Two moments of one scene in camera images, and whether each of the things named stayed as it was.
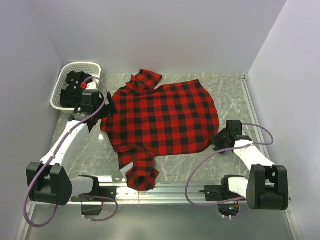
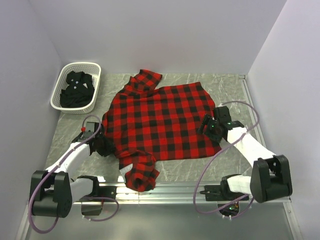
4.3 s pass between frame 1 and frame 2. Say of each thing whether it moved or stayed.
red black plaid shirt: stayed
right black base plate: stayed
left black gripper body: moved
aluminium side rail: stayed
